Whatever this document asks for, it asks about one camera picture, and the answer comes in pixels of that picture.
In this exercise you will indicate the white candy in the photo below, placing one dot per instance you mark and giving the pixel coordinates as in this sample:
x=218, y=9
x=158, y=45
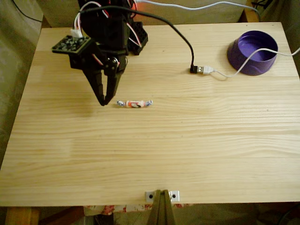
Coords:
x=134, y=103

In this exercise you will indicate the purple plastic bowl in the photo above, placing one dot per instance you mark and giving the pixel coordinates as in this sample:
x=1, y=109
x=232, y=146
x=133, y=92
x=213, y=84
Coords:
x=241, y=58

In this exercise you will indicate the floral cloth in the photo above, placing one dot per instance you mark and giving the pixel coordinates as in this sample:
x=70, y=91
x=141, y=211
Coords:
x=105, y=208

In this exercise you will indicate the wooden table leg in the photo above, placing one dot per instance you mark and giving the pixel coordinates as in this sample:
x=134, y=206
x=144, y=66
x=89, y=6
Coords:
x=21, y=215

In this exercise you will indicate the metal bracket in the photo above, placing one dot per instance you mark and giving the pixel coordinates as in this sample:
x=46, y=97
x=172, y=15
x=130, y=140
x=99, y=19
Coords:
x=174, y=195

